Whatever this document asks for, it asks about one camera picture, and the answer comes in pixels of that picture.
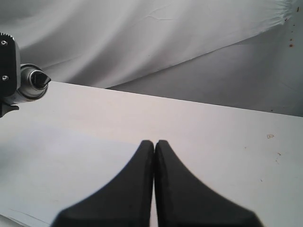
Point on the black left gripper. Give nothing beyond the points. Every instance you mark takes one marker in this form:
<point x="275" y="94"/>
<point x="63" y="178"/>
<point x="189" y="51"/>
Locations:
<point x="10" y="77"/>

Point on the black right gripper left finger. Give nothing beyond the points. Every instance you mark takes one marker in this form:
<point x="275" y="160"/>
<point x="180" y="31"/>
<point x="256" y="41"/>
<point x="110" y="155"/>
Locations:
<point x="123" y="202"/>

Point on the white spray paint can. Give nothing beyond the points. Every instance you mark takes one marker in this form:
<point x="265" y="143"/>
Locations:
<point x="33" y="86"/>

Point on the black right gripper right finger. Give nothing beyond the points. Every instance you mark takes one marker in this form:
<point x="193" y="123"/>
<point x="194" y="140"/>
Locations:
<point x="182" y="200"/>

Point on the white backdrop cloth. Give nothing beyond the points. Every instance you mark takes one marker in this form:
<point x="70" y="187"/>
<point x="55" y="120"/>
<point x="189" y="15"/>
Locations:
<point x="240" y="53"/>

